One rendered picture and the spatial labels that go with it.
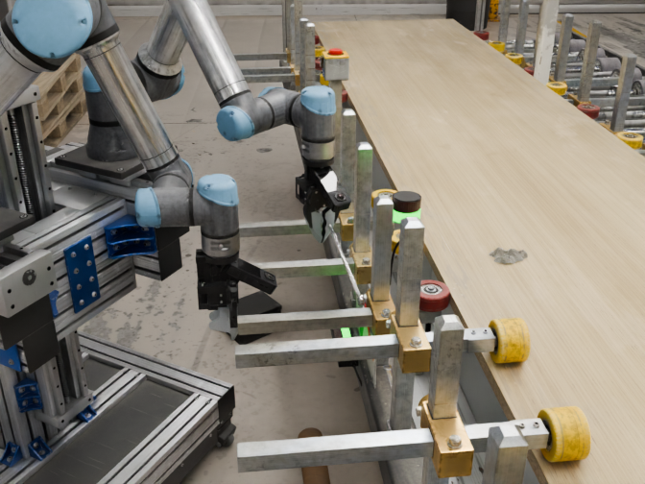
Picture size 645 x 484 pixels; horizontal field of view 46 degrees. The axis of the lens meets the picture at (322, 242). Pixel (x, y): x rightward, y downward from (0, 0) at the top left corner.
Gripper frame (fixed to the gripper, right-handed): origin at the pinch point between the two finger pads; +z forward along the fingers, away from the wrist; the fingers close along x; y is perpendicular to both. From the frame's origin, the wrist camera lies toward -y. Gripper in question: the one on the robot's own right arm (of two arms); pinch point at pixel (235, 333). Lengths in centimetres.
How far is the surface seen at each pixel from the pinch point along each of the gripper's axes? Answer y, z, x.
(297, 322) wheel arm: -12.9, -3.1, 1.5
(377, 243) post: -30.0, -19.0, -2.3
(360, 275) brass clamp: -29.9, -1.3, -20.0
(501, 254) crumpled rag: -61, -9, -13
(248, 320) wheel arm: -2.7, -3.6, 0.5
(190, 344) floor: 20, 83, -117
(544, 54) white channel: -127, -19, -160
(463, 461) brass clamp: -32, -13, 55
